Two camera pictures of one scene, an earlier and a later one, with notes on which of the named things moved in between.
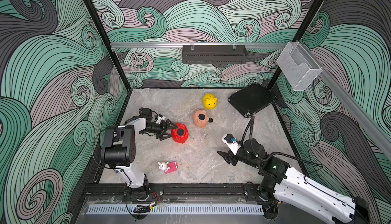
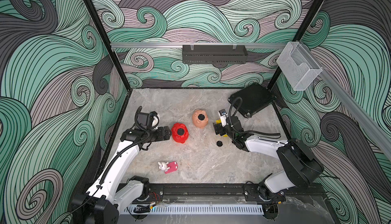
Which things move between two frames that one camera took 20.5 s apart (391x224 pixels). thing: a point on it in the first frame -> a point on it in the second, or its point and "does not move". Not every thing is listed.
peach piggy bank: (199, 123) does not move
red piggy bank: (180, 134) does not move
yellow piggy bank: (209, 101) -> (218, 121)
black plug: (180, 131) does not move
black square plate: (251, 99) does not move
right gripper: (227, 157) -> (218, 128)
